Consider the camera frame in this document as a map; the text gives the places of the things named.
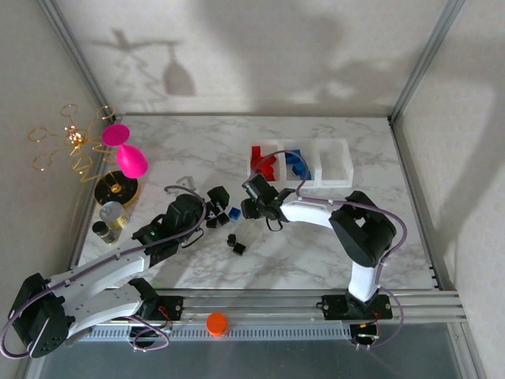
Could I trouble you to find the white plastic bin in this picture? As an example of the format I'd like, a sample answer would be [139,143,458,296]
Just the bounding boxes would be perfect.
[247,141,286,183]
[314,137,354,188]

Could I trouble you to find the blue blocks in tray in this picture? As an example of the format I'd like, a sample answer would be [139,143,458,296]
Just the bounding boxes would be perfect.
[282,138,319,186]

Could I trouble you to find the pink wine glass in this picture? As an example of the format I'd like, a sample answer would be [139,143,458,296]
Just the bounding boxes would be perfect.
[101,122,150,178]

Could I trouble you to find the glass jar silver lid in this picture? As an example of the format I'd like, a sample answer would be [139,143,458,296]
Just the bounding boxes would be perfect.
[98,201,129,233]

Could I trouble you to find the small dark bottle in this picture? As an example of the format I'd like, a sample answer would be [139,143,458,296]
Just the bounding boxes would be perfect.
[92,220,116,242]

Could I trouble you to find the orange plastic cap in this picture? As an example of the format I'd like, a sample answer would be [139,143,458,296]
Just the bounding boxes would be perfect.
[205,312,230,339]

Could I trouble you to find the small circuit board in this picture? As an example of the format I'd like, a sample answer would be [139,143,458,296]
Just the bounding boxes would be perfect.
[350,321,383,341]

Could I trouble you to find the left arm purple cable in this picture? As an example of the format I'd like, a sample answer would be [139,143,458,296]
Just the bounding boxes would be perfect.
[0,184,208,360]

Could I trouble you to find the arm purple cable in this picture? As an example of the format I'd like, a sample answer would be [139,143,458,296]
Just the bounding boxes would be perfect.
[0,184,208,360]
[250,149,407,352]

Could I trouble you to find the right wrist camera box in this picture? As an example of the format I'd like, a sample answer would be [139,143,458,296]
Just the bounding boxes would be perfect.
[241,173,270,199]

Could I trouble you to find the gold wire glass rack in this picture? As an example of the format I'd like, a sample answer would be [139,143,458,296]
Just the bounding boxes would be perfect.
[27,103,141,207]

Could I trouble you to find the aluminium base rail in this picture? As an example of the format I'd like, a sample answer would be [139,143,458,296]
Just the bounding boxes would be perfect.
[151,289,463,328]

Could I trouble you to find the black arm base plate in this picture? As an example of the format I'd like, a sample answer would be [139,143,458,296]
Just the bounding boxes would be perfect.
[315,294,394,321]
[151,295,185,321]

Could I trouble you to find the grey aluminium frame beam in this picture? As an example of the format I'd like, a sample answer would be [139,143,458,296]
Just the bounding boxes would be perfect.
[23,118,119,379]
[388,116,490,379]

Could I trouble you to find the grey slotted cable duct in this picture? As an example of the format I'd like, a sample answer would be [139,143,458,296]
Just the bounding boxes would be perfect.
[84,325,353,343]

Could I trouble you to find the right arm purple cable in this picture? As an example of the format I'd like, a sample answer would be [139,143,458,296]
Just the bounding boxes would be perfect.
[250,149,407,352]

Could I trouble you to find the grey aluminium frame post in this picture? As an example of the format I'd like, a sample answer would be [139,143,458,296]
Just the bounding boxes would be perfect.
[37,0,119,122]
[388,0,465,123]

